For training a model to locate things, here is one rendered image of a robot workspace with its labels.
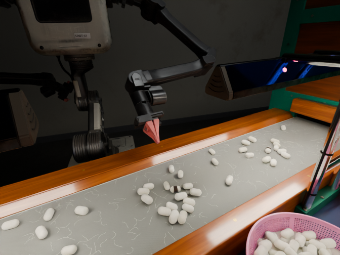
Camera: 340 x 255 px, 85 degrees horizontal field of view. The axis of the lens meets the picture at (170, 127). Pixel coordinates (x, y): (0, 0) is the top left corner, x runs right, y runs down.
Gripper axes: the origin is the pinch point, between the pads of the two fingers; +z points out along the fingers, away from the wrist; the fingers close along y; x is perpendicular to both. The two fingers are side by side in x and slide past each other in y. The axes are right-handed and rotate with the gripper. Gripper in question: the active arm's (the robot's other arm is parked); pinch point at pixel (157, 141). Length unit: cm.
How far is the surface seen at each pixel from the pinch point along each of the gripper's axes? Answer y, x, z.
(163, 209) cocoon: -7.7, -4.4, 20.1
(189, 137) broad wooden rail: 20.0, 13.4, -1.9
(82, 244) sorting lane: -27.7, -1.1, 19.4
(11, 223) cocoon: -42.5, 5.9, 7.9
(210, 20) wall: 155, 65, -154
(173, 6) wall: 108, 61, -173
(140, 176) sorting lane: -7.3, 8.7, 7.6
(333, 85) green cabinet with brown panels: 87, -14, 3
